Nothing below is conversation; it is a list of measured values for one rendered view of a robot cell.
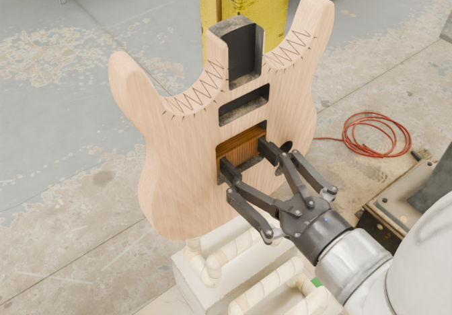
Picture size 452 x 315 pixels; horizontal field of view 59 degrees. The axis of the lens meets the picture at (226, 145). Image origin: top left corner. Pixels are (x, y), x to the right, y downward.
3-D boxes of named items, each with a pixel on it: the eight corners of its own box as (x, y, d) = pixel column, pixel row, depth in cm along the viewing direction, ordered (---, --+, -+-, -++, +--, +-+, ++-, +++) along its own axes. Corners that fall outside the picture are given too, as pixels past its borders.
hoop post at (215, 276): (216, 271, 88) (215, 252, 81) (224, 283, 87) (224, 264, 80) (204, 279, 87) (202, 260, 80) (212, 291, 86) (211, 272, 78)
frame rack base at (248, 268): (256, 231, 114) (260, 197, 101) (292, 272, 106) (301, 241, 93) (175, 287, 104) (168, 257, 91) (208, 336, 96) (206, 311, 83)
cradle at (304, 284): (295, 268, 97) (297, 262, 94) (329, 307, 91) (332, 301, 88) (285, 276, 96) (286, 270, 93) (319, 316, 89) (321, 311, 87)
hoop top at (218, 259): (277, 215, 89) (279, 207, 87) (286, 225, 87) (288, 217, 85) (202, 264, 81) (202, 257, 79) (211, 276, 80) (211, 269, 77)
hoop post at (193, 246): (196, 243, 93) (194, 223, 86) (204, 254, 91) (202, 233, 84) (185, 251, 92) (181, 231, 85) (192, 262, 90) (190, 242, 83)
